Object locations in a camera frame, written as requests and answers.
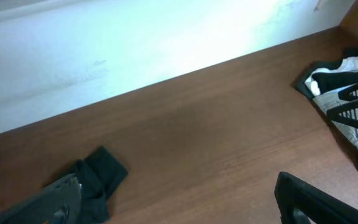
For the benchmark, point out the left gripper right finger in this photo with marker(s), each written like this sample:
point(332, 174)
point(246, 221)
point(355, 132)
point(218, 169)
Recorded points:
point(300, 202)

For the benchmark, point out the black garment in pile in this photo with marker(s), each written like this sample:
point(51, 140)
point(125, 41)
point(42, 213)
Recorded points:
point(299, 83)

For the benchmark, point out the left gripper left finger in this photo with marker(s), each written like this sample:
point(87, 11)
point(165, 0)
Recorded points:
point(59, 202)

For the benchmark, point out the dark green t-shirt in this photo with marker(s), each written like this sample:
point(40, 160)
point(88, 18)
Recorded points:
point(99, 174)

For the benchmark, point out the white garment in pile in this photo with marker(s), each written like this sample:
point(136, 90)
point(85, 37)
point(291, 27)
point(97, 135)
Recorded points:
point(324, 79)

